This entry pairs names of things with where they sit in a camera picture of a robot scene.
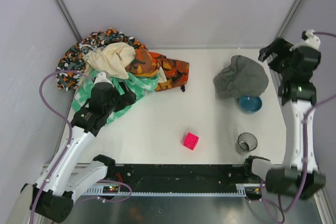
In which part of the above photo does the cream white cloth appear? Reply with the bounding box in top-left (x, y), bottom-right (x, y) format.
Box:
top-left (83, 42), bottom-right (136, 79)

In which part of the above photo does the orange grey camouflage cloth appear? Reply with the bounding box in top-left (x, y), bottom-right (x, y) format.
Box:
top-left (55, 27), bottom-right (146, 92)

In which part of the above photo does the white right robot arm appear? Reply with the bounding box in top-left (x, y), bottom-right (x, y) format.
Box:
top-left (244, 33), bottom-right (326, 200)

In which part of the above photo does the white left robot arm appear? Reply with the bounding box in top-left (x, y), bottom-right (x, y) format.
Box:
top-left (30, 81), bottom-right (136, 223)

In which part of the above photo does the green tie-dye cloth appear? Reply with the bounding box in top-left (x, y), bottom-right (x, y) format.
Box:
top-left (71, 73), bottom-right (160, 125)

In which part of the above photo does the red orange camouflage cloth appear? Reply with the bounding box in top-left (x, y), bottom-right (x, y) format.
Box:
top-left (125, 49), bottom-right (190, 92)

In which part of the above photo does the blue ceramic bowl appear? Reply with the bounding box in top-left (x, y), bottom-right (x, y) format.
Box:
top-left (237, 95), bottom-right (263, 113)

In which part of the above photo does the pink cube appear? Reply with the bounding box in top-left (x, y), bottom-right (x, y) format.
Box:
top-left (183, 132), bottom-right (199, 150)

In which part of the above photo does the clear glass cup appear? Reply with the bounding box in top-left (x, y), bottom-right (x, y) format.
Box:
top-left (236, 132), bottom-right (258, 154)

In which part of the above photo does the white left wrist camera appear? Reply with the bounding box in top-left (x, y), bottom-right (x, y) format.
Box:
top-left (94, 72), bottom-right (113, 89)

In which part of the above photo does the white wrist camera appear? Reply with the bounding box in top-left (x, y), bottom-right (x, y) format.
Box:
top-left (94, 72), bottom-right (113, 89)
top-left (289, 29), bottom-right (321, 51)

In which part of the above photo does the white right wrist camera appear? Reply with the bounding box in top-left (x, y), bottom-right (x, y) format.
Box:
top-left (289, 29), bottom-right (321, 51)

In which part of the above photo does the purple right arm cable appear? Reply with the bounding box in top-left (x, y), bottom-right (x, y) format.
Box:
top-left (259, 31), bottom-right (336, 223)

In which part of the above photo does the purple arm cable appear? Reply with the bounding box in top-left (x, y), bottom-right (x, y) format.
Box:
top-left (259, 31), bottom-right (336, 223)
top-left (28, 70), bottom-right (132, 224)

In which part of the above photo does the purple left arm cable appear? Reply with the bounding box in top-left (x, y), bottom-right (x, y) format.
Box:
top-left (28, 70), bottom-right (132, 224)

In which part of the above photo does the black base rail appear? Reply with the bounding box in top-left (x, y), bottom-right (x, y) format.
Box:
top-left (106, 164), bottom-right (260, 186)

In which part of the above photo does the grey slotted cable duct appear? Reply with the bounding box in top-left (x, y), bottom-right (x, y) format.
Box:
top-left (83, 183), bottom-right (246, 197)

